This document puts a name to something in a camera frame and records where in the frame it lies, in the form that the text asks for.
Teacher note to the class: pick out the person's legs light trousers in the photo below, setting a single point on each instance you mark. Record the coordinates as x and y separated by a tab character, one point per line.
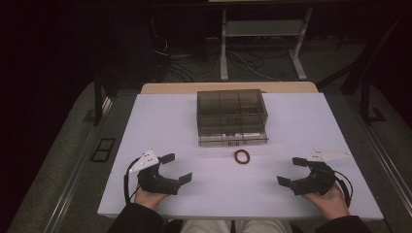
236	227

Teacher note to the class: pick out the white metal stand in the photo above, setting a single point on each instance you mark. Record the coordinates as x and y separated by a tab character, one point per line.
264	28

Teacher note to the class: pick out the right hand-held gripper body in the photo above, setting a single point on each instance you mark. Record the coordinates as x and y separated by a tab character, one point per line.
315	181

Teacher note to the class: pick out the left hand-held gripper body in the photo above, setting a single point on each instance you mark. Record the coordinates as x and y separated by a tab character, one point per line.
155	183

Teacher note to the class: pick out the person's left hand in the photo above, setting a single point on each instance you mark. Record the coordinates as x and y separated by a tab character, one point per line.
149	198

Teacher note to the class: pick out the black slanted stand bar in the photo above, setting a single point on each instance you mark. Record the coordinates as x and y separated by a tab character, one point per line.
362	61

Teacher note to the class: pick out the black metal stand post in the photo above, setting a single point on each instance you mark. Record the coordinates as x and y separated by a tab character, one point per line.
98	100
366	100

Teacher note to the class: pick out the person's right hand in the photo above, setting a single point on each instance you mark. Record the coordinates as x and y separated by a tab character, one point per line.
328	204

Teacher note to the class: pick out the smoky transparent drawer box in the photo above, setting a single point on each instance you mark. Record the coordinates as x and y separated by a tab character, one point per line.
231	118

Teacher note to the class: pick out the metal floor rail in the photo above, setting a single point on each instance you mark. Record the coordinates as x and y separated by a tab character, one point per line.
385	161
77	168

